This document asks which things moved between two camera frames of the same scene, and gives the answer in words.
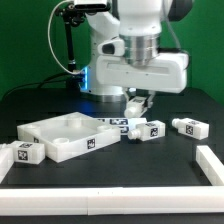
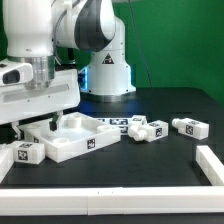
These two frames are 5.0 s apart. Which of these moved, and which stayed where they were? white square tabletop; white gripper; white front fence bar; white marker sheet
Moved: white gripper
Stayed: white square tabletop; white marker sheet; white front fence bar
